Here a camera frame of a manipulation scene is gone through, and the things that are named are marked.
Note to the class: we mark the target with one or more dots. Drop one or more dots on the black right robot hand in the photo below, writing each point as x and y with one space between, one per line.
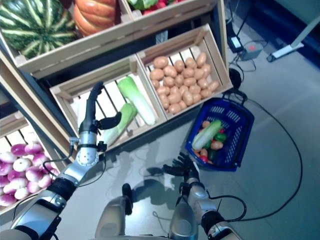
186 168

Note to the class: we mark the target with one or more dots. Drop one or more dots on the wooden mixed vegetable crate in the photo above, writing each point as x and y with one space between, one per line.
162 15

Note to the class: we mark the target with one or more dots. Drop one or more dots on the small orange vegetable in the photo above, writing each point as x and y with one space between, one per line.
205 124
217 145
203 152

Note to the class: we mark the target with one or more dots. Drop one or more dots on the grey box with red button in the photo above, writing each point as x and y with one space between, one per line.
252 50

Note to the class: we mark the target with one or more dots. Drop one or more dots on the napa cabbage with pale stem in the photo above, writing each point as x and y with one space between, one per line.
206 135

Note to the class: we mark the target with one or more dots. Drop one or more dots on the black power adapter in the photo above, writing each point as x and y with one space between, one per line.
236 43

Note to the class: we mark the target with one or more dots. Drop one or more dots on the brown potato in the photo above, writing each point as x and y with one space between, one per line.
203 83
188 72
155 83
189 81
160 62
199 73
164 101
190 62
183 89
206 93
174 98
201 59
170 71
187 98
156 74
196 97
174 90
168 81
162 90
194 89
179 65
206 70
174 108
213 86
182 104
179 80

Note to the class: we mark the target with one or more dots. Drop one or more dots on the red bell pepper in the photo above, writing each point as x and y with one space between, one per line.
203 158

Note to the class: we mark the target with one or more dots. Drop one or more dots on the large napa cabbage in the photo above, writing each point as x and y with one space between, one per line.
140 100

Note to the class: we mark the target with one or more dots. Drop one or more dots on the wooden shelf side board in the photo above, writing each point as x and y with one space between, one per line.
30 100

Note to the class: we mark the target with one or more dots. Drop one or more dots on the green leafy vegetable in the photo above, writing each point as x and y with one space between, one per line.
142 3

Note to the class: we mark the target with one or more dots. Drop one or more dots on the striped green watermelon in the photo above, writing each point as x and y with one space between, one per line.
32 25

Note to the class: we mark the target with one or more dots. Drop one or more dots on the red vegetables pile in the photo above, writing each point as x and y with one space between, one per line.
157 8

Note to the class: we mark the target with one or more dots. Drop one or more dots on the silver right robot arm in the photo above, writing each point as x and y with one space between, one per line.
197 197

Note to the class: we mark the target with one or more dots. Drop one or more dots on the green bell pepper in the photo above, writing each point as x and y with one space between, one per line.
220 137
212 154

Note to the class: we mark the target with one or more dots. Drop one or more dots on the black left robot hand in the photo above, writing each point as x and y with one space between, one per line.
91 110

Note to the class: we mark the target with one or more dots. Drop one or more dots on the wooden potato crate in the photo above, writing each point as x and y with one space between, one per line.
217 60

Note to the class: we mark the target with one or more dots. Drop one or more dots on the blue plastic shopping basket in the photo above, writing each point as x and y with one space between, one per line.
240 135

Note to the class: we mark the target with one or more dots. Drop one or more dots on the purple and white turnip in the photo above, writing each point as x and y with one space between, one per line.
51 171
7 157
33 187
18 149
3 181
16 185
22 163
40 158
45 181
33 148
22 193
33 173
5 168
15 175
7 200

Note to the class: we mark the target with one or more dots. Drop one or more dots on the wooden shelf post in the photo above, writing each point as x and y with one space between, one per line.
222 32

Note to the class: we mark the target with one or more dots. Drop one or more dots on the small napa cabbage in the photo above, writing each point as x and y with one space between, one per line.
122 120

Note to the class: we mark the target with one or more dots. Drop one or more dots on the black round caster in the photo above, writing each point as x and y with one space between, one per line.
236 77

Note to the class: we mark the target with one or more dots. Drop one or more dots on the wooden melon crate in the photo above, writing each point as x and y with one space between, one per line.
75 55

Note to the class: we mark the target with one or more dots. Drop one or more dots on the wooden turnip crate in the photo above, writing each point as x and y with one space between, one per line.
15 120

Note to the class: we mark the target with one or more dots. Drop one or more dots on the orange pumpkin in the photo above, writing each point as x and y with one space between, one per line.
95 17

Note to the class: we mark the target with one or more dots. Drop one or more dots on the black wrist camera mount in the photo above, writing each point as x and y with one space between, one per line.
102 146

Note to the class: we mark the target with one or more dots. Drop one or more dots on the wooden cabbage crate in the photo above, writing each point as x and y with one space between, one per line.
75 90

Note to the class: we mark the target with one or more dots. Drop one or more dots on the white table leg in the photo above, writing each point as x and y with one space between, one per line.
287 48

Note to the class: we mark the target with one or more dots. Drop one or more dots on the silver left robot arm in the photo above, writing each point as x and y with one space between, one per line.
85 155

